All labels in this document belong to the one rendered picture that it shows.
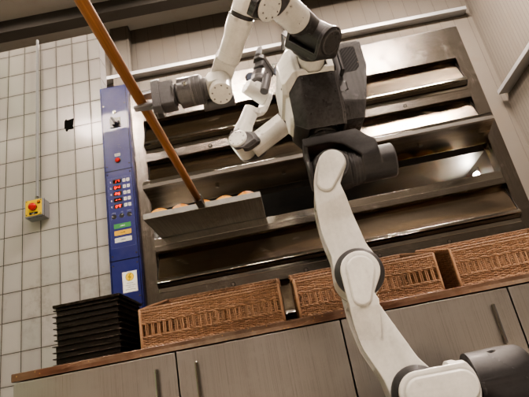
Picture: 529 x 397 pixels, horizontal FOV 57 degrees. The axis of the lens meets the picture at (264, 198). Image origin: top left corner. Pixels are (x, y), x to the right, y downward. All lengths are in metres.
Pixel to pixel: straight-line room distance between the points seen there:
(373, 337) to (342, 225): 0.33
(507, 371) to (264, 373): 0.78
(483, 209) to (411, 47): 1.02
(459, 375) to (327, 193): 0.61
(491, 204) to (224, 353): 1.52
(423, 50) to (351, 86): 1.40
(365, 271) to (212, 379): 0.72
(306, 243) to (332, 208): 0.96
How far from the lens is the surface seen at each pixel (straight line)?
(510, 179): 2.73
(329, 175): 1.50
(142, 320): 1.95
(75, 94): 3.14
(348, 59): 1.72
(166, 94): 1.45
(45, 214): 2.79
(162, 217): 2.29
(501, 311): 1.92
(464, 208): 2.60
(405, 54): 2.98
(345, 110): 1.60
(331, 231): 1.47
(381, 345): 1.42
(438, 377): 1.39
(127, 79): 1.38
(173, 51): 8.32
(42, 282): 2.74
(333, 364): 1.79
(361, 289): 1.39
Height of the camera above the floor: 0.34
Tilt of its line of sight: 22 degrees up
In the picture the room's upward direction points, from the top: 11 degrees counter-clockwise
